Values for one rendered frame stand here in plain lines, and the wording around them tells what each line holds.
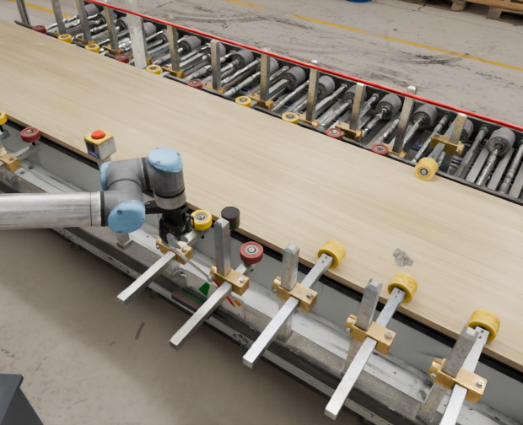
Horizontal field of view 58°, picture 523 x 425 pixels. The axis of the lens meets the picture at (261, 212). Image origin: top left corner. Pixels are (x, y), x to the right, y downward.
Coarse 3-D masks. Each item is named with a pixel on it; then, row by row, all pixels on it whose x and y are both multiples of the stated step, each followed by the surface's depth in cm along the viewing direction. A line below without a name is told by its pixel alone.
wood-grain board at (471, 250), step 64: (0, 64) 268; (64, 64) 269; (64, 128) 220; (128, 128) 221; (192, 128) 222; (256, 128) 224; (192, 192) 188; (256, 192) 188; (320, 192) 189; (384, 192) 190; (448, 192) 191; (384, 256) 164; (448, 256) 165; (512, 256) 165; (448, 320) 145; (512, 320) 145
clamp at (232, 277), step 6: (210, 270) 163; (216, 270) 162; (234, 270) 162; (216, 276) 161; (222, 276) 160; (228, 276) 160; (234, 276) 160; (240, 276) 160; (222, 282) 162; (234, 282) 158; (246, 282) 159; (234, 288) 159; (240, 288) 157; (246, 288) 161; (240, 294) 159
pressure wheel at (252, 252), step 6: (246, 246) 166; (252, 246) 166; (258, 246) 165; (240, 252) 164; (246, 252) 164; (252, 252) 164; (258, 252) 163; (246, 258) 162; (252, 258) 162; (258, 258) 163; (252, 270) 171
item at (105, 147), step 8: (88, 136) 158; (104, 136) 158; (112, 136) 159; (96, 144) 156; (104, 144) 158; (112, 144) 161; (88, 152) 161; (96, 152) 158; (104, 152) 159; (112, 152) 162
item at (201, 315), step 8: (248, 264) 165; (240, 272) 163; (248, 272) 166; (224, 288) 157; (232, 288) 160; (216, 296) 155; (224, 296) 157; (208, 304) 152; (216, 304) 154; (200, 312) 150; (208, 312) 151; (192, 320) 148; (200, 320) 148; (184, 328) 145; (192, 328) 146; (176, 336) 143; (184, 336) 143; (176, 344) 141
